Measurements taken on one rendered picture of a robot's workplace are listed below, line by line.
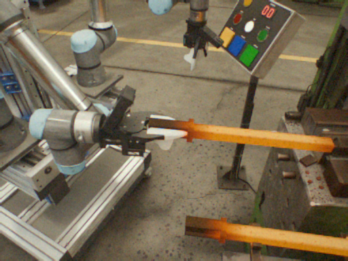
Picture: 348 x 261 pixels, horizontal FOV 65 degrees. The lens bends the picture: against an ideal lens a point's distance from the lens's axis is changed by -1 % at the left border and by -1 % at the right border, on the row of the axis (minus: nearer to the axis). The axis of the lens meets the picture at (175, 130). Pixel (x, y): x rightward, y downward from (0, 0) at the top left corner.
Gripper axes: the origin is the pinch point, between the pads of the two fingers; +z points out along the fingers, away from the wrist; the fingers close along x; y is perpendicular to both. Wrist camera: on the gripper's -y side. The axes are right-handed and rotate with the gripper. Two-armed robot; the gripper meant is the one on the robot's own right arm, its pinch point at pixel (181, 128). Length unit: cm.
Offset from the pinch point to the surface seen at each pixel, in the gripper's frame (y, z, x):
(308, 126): 17, 42, -24
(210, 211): 113, 22, -47
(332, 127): 12, 47, -19
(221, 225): 14.2, 10.5, 15.9
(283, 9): -7, 36, -65
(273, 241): 15.2, 22.0, 18.1
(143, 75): 117, -48, -210
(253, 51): 9, 27, -61
